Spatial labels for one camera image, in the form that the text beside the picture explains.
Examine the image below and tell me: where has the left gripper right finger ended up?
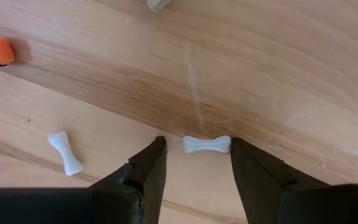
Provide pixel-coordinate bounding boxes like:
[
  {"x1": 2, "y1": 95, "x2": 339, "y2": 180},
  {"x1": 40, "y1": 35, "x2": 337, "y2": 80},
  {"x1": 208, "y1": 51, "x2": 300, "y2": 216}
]
[{"x1": 230, "y1": 137, "x2": 331, "y2": 224}]

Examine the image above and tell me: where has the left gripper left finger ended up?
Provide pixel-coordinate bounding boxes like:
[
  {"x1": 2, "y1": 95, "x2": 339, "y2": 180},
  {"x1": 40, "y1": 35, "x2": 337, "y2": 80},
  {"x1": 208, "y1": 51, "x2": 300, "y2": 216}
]
[{"x1": 88, "y1": 135, "x2": 168, "y2": 224}]

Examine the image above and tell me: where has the small white plastic bone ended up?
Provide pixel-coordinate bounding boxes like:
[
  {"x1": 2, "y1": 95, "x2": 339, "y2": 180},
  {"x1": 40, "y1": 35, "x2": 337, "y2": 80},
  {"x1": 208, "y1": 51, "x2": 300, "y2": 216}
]
[
  {"x1": 182, "y1": 134, "x2": 232, "y2": 154},
  {"x1": 47, "y1": 131, "x2": 84, "y2": 177}
]

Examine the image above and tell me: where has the small beige plastic skull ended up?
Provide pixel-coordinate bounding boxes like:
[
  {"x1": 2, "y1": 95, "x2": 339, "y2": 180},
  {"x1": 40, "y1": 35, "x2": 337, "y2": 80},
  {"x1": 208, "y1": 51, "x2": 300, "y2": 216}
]
[{"x1": 146, "y1": 0, "x2": 173, "y2": 12}]

